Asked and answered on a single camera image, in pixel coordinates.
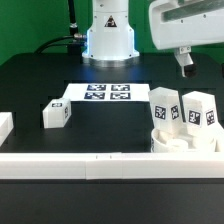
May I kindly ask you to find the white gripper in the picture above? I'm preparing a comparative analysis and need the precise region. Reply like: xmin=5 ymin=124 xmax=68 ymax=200
xmin=148 ymin=0 xmax=224 ymax=78

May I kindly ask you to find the white round stool seat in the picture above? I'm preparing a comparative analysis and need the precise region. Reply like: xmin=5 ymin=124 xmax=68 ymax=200
xmin=151 ymin=129 xmax=216 ymax=153

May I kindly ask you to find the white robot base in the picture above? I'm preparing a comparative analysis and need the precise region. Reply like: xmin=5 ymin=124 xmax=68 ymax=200
xmin=82 ymin=0 xmax=140 ymax=67

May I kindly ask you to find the white marker sheet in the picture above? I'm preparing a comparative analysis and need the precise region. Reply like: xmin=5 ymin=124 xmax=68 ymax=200
xmin=63 ymin=83 xmax=150 ymax=102

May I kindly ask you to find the black cable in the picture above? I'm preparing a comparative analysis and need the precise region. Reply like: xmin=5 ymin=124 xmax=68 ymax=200
xmin=34 ymin=0 xmax=88 ymax=55

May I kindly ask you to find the white front barrier rail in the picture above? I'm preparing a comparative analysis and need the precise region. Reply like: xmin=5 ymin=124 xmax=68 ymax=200
xmin=0 ymin=152 xmax=224 ymax=180

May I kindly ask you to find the white left barrier rail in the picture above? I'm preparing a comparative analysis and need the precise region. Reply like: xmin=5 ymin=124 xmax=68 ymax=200
xmin=0 ymin=112 xmax=14 ymax=146

